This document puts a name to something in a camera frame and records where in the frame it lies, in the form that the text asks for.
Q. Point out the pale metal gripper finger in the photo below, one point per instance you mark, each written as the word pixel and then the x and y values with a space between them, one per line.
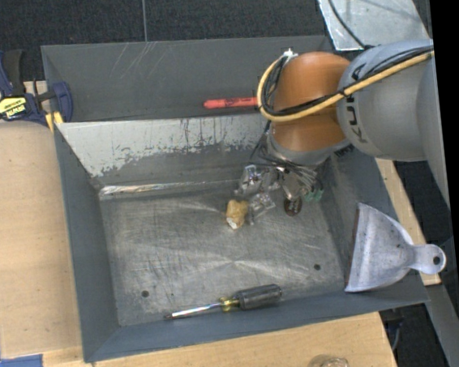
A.
pixel 262 204
pixel 251 179

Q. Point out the tan toy food piece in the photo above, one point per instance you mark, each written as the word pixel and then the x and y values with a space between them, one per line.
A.
pixel 237 213

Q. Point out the red marker pen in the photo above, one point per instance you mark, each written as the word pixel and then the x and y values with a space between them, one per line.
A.
pixel 229 103

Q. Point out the black and yellow screwdriver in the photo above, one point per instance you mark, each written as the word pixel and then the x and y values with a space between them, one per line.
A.
pixel 258 297

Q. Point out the grey metal bin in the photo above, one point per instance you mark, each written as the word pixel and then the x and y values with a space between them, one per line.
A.
pixel 180 257

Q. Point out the white dustpan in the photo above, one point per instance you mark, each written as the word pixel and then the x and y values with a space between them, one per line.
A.
pixel 379 252

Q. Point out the black cylinder on white bracket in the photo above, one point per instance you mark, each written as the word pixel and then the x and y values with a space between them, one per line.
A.
pixel 292 207

